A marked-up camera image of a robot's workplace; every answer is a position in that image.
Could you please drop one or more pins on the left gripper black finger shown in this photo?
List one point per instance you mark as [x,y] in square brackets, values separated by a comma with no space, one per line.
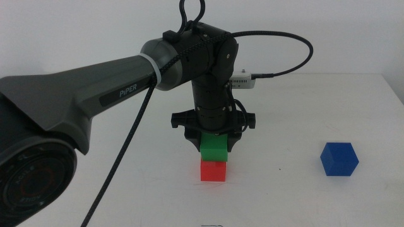
[194,140]
[233,142]

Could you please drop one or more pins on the green cube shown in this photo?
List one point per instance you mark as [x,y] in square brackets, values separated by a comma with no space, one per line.
[214,148]

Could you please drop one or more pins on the red cube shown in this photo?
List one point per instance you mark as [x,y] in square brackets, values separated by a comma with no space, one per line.
[213,171]

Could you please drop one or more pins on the blue cube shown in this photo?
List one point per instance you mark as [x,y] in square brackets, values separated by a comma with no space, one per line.
[339,159]

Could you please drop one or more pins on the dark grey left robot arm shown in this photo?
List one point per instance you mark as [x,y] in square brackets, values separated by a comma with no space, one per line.
[63,101]

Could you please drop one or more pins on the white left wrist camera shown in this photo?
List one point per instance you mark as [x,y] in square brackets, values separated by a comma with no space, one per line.
[243,82]

